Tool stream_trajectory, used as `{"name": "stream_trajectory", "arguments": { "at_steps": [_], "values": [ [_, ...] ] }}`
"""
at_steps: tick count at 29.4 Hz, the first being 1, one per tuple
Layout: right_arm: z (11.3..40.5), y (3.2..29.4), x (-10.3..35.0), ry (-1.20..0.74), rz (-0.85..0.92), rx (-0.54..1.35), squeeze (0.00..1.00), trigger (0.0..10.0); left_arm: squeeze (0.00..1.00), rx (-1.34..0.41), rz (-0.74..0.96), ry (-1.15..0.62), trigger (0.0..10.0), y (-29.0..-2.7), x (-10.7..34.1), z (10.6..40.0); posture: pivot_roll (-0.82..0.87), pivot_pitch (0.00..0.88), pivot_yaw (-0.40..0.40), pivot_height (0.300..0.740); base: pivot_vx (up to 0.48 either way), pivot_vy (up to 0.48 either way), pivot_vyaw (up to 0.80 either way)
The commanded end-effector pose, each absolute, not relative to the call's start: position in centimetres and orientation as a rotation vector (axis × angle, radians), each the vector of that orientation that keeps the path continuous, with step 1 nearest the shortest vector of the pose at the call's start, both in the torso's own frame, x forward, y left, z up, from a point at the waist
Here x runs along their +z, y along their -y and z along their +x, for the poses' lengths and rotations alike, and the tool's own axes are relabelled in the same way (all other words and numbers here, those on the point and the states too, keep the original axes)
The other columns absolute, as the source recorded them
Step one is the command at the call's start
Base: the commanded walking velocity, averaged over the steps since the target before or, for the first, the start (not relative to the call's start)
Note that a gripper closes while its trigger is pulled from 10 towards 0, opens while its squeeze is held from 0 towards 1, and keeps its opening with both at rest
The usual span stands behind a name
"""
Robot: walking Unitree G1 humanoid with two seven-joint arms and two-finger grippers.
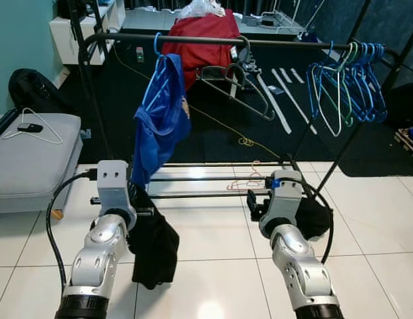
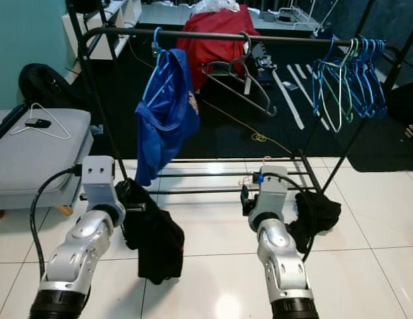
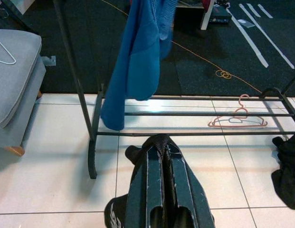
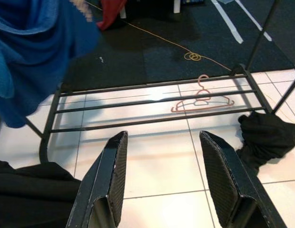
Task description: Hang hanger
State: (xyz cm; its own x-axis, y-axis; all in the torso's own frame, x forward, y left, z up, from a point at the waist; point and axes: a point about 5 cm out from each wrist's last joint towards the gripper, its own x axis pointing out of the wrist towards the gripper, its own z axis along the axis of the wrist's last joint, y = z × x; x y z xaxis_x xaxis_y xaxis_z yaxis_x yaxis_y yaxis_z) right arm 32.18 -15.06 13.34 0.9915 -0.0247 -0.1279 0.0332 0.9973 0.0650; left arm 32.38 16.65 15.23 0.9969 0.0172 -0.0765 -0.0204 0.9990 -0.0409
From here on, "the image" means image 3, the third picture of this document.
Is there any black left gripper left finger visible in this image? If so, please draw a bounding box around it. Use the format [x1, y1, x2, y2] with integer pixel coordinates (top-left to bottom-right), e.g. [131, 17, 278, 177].
[126, 148, 166, 228]

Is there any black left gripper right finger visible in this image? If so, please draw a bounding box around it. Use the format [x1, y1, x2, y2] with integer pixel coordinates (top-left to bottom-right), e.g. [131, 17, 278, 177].
[165, 147, 216, 228]

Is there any black hooded jacket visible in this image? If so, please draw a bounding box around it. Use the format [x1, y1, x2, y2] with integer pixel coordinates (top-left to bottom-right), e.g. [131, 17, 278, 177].
[104, 133, 209, 228]

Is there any pink plastic hanger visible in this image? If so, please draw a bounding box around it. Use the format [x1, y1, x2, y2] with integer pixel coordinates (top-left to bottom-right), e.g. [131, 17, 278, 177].
[208, 94, 268, 129]

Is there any black metal clothes rack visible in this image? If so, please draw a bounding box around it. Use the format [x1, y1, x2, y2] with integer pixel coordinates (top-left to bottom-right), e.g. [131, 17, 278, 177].
[52, 0, 295, 180]

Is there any black crumpled garment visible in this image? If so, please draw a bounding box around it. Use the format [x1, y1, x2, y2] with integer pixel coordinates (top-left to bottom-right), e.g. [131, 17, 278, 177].
[271, 134, 295, 210]

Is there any blue shirt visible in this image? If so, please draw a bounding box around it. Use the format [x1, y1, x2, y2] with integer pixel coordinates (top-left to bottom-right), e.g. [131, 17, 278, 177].
[100, 0, 178, 131]

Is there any long white floor strip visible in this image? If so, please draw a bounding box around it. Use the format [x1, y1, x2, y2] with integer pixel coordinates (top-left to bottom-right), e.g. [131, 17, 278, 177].
[239, 3, 295, 70]
[231, 16, 269, 69]

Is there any black rubber floor mat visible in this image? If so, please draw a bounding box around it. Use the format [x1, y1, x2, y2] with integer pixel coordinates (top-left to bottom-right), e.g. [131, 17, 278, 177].
[0, 0, 295, 97]

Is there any grey upholstered ottoman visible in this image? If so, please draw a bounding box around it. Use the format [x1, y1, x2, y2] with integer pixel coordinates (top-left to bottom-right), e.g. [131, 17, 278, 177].
[0, 28, 46, 157]

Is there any small white card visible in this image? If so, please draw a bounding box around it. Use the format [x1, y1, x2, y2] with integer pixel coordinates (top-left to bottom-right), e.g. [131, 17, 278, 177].
[239, 19, 255, 29]

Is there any black machine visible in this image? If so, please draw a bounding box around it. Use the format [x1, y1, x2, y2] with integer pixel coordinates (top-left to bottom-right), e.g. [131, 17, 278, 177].
[209, 0, 232, 24]

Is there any short white floor strip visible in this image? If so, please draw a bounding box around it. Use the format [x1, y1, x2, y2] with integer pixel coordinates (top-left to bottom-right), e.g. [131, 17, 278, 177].
[247, 3, 261, 17]
[257, 4, 273, 19]

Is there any orange cable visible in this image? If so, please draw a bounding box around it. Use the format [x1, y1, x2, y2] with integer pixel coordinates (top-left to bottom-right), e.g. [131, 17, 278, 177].
[102, 0, 263, 95]

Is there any small metal bracket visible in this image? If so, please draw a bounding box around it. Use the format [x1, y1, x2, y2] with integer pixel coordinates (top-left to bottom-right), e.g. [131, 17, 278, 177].
[41, 56, 57, 66]

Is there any white wire hanger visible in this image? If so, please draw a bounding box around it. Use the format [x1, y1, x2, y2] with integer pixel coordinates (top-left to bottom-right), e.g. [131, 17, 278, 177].
[0, 38, 17, 65]

